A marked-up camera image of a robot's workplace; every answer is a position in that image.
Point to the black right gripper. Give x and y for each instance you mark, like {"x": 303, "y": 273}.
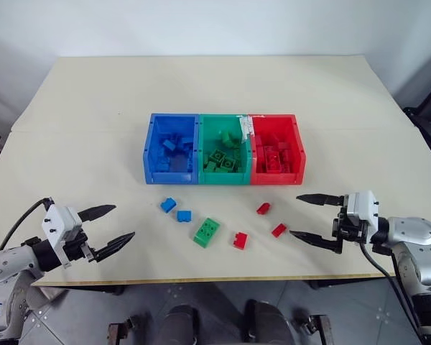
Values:
{"x": 348, "y": 230}

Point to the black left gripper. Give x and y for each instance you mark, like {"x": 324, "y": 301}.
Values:
{"x": 77, "y": 249}

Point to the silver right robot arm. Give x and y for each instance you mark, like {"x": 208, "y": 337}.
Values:
{"x": 413, "y": 233}

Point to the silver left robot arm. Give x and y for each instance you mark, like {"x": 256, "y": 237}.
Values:
{"x": 3, "y": 266}

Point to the small red building block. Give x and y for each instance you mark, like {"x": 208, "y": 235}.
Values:
{"x": 279, "y": 230}
{"x": 263, "y": 208}
{"x": 240, "y": 240}

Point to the red plastic bin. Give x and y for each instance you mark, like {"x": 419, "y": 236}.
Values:
{"x": 273, "y": 178}

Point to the small blue building block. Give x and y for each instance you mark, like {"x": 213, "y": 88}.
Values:
{"x": 184, "y": 216}
{"x": 167, "y": 205}

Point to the blue plastic bin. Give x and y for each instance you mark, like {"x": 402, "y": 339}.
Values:
{"x": 149, "y": 158}

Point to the large green building block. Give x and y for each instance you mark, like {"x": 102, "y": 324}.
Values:
{"x": 207, "y": 231}

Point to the rusty table leg foot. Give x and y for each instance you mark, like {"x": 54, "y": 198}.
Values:
{"x": 316, "y": 325}
{"x": 118, "y": 332}

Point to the green plastic bin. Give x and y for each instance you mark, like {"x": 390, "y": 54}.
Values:
{"x": 222, "y": 177}

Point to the square green building block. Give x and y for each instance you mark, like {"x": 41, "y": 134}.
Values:
{"x": 228, "y": 163}
{"x": 217, "y": 155}

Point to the dark rounded shape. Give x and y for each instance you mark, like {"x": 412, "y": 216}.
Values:
{"x": 181, "y": 325}
{"x": 269, "y": 323}

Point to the white crumpled tape label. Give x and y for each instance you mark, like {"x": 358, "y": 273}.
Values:
{"x": 246, "y": 127}

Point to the green building block pile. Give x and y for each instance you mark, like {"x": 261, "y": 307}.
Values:
{"x": 227, "y": 138}

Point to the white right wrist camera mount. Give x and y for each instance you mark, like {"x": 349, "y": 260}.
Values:
{"x": 362, "y": 207}

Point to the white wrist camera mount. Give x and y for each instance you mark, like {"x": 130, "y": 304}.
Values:
{"x": 362, "y": 207}
{"x": 59, "y": 224}

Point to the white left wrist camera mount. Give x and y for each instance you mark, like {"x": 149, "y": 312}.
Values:
{"x": 59, "y": 224}

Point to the black equipment frame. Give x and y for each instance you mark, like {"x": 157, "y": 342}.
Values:
{"x": 429, "y": 108}

